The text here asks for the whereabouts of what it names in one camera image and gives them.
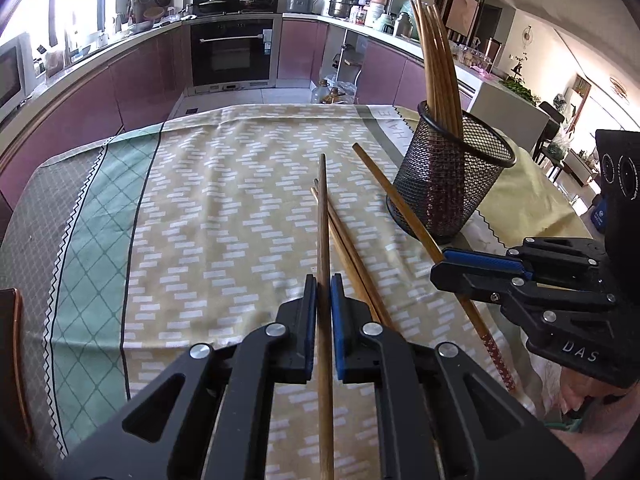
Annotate black mesh utensil cup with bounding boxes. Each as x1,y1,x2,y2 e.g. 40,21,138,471
393,102,516,243

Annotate pink sleeve forearm right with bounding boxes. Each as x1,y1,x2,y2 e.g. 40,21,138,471
551,406,638,479

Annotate right hand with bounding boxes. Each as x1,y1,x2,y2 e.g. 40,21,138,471
555,368,639,437

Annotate green vegetables on counter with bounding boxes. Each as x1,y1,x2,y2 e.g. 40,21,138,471
500,76,540,106

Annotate patterned tablecloth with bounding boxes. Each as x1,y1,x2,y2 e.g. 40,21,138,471
0,103,591,480

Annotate smartphone orange case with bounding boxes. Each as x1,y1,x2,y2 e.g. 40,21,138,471
0,288,34,444

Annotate plastic bag of vegetables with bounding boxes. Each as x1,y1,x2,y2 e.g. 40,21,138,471
311,78,357,104

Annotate steel pot on counter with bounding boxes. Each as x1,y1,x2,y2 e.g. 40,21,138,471
326,0,359,20

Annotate black built-in oven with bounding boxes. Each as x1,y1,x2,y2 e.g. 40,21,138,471
190,13,282,93

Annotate white microwave oven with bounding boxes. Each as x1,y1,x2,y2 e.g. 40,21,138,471
0,32,36,122

